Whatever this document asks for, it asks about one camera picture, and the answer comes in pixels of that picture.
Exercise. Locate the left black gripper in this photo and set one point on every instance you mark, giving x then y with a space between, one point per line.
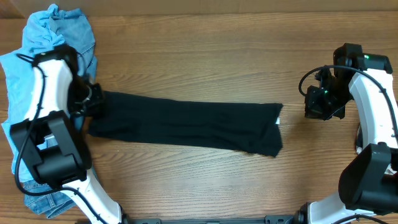
91 111

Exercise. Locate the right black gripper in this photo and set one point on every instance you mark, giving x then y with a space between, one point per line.
313 104

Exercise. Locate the black t-shirt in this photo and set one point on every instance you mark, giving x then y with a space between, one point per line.
248 127

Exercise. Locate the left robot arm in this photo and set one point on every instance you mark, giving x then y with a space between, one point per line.
48 142

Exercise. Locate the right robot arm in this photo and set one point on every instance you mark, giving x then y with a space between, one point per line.
368 185

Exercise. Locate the folded dark garment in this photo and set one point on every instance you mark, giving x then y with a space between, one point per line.
359 140

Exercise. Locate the blue denim jeans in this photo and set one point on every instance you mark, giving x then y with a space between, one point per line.
75 28

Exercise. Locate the light blue shirt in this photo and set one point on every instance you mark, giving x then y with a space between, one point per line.
15 93

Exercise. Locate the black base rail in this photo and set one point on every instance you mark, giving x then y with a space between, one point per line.
268 219

